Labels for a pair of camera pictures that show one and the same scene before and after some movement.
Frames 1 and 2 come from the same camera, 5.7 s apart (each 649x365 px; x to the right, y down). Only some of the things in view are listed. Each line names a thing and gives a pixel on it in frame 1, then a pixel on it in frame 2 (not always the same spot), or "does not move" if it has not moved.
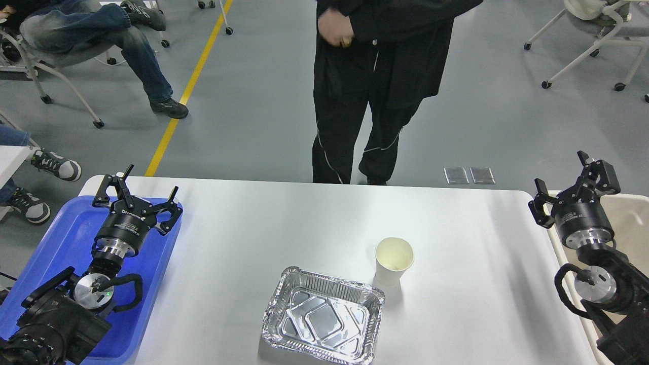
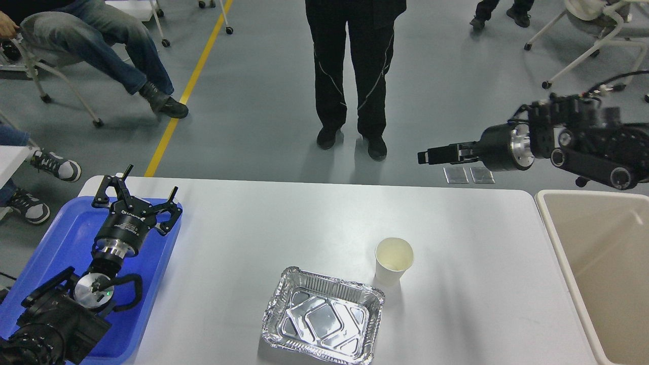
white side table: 11,157 does not move
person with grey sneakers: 23,202 does not move
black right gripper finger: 536,205 -> 451,155
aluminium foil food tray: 328,318 does not move
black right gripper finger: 608,183 -> 452,149
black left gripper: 125,228 does not move
